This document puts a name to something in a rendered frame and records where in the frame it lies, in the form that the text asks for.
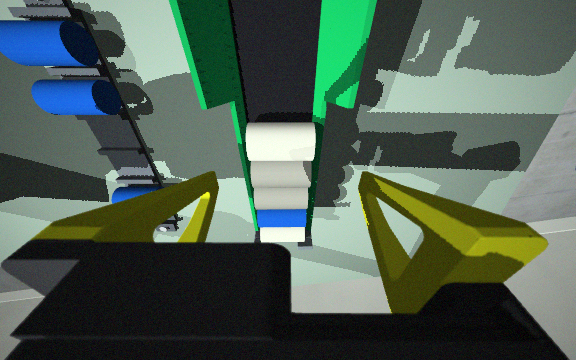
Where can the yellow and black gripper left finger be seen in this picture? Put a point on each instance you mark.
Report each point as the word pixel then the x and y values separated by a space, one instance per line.
pixel 135 219

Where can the blue cylinder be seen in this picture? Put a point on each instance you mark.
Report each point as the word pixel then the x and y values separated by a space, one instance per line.
pixel 76 97
pixel 47 43
pixel 123 193
pixel 282 218

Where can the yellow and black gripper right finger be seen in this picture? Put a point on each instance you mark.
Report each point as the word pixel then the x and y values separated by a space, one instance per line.
pixel 462 244

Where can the grey cylinder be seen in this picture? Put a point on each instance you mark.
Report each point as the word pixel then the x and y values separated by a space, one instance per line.
pixel 280 141

